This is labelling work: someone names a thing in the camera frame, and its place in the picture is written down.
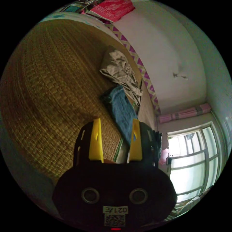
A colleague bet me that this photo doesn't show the pink striped curtain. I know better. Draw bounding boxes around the pink striped curtain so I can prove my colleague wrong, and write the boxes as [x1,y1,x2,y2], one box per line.
[158,103,212,123]

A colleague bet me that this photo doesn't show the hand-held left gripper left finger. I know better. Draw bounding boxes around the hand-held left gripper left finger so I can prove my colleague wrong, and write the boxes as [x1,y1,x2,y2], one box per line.
[88,118,104,163]

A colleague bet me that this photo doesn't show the window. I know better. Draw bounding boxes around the window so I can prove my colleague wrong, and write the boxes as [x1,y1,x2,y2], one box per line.
[167,122,225,203]

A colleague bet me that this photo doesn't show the blue jeans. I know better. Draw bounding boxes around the blue jeans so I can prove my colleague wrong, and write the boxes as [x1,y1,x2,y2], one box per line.
[99,85,138,146]

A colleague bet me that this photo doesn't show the red patterned blanket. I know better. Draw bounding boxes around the red patterned blanket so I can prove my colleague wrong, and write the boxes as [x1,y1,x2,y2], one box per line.
[80,0,135,23]

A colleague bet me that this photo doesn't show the bed with woven mat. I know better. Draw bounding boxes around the bed with woven mat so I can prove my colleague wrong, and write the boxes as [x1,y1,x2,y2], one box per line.
[0,14,162,183]

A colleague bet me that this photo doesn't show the beige garment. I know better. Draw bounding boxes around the beige garment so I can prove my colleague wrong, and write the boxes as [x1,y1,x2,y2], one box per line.
[99,45,144,107]

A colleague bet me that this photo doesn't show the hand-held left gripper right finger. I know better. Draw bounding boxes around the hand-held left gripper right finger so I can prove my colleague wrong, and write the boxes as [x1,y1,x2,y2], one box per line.
[129,119,142,162]

